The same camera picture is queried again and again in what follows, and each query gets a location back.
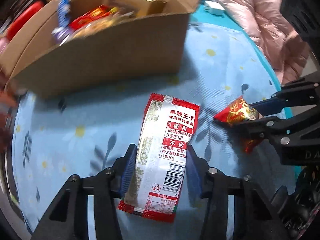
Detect pink puffer jacket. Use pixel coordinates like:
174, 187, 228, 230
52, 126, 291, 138
218, 0, 310, 84

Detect red gold sausage packet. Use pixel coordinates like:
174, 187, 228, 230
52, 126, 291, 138
69, 4, 119, 30

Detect red lidded canister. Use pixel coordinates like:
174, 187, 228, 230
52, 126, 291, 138
6, 1, 44, 41

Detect purple silver snack packet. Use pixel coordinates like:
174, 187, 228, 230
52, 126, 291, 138
52, 27, 73, 45

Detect open cardboard box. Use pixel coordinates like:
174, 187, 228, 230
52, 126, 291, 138
1, 0, 200, 98

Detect person's right hand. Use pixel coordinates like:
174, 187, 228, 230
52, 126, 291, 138
271, 165, 320, 240

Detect small red gold candy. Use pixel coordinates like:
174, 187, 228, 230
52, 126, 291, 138
213, 95, 264, 155

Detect clear bag yellow puffs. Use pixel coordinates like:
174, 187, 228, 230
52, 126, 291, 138
71, 12, 133, 39

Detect blue white tablet tube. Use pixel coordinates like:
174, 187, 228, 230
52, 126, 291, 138
57, 0, 71, 28

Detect small gold cardboard box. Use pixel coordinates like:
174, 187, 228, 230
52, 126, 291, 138
104, 0, 167, 17

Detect white charger adapter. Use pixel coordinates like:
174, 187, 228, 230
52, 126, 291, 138
204, 1, 225, 16

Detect red white spicy strip packet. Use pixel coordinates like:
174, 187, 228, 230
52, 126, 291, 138
118, 93, 200, 223

